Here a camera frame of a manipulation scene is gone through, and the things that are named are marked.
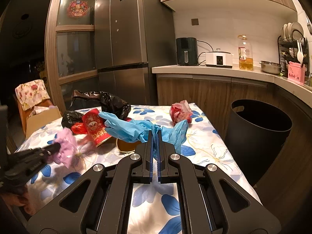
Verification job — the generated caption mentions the floral chair cover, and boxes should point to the floral chair cover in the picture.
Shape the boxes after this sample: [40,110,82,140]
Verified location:
[15,79,50,111]

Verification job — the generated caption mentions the blue rubber glove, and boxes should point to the blue rubber glove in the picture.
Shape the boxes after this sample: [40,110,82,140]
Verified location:
[99,111,152,144]
[150,120,189,153]

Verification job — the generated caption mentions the steel refrigerator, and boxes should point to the steel refrigerator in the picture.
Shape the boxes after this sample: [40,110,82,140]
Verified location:
[94,0,176,106]

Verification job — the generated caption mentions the purple plastic bag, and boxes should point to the purple plastic bag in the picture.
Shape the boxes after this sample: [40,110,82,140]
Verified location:
[52,129,79,169]

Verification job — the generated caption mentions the black trash bin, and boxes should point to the black trash bin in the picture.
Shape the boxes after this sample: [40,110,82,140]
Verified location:
[224,99,293,188]

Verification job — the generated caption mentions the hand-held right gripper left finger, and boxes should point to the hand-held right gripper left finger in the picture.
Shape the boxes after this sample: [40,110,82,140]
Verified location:
[26,130,155,234]

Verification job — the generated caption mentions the black power cable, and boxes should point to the black power cable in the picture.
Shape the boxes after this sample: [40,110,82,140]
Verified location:
[197,40,215,66]

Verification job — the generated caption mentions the blue floral tablecloth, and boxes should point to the blue floral tablecloth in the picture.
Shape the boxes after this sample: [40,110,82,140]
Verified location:
[15,102,262,234]

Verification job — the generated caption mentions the pale floral cloth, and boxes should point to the pale floral cloth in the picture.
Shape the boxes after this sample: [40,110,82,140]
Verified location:
[29,105,58,117]

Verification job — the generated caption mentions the black dish rack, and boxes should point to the black dish rack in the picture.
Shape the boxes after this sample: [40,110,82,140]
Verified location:
[277,36,309,75]

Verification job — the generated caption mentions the crumpled red plastic bag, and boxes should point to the crumpled red plastic bag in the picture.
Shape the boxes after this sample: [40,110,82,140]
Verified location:
[169,100,193,126]

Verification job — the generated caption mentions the steel bowl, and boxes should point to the steel bowl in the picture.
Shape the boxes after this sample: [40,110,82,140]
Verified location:
[259,61,283,75]

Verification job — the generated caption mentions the brown round lid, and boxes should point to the brown round lid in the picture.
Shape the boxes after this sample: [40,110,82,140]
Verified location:
[116,138,142,154]

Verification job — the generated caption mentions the white electric cooker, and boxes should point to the white electric cooker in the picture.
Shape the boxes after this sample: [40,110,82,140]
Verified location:
[205,49,233,68]

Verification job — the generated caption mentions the grey kitchen countertop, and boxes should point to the grey kitchen countertop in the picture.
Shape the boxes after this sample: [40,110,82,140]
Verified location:
[152,65,312,114]

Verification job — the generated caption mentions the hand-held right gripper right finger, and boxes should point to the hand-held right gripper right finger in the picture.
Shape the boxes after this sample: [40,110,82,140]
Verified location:
[157,131,281,234]

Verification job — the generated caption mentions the red festive door sticker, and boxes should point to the red festive door sticker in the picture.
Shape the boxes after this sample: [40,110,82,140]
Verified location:
[67,0,89,18]

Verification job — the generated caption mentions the pink utensil holder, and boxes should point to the pink utensil holder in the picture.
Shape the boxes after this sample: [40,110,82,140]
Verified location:
[287,62,306,84]

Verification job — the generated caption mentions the black plastic bag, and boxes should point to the black plastic bag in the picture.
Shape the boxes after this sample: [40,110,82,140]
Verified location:
[69,90,132,122]
[61,110,86,130]

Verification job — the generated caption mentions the person's left hand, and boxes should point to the person's left hand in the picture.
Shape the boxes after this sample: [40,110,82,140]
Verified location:
[0,188,32,216]

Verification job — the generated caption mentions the black air fryer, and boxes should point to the black air fryer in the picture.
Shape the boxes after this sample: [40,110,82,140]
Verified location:
[176,37,198,66]

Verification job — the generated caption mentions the cardboard box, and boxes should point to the cardboard box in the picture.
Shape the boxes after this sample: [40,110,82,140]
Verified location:
[26,106,62,140]

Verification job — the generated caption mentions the cooking oil bottle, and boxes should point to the cooking oil bottle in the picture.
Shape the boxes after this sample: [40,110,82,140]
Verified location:
[238,35,254,71]

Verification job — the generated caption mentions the wooden glass door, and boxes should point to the wooden glass door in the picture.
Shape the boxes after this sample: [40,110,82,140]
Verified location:
[45,0,111,113]

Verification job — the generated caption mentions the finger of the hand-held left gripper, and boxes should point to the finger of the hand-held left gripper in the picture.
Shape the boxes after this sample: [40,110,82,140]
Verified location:
[45,143,61,157]

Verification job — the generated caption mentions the wooden base cabinets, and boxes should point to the wooden base cabinets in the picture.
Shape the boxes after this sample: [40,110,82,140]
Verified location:
[156,73,312,225]

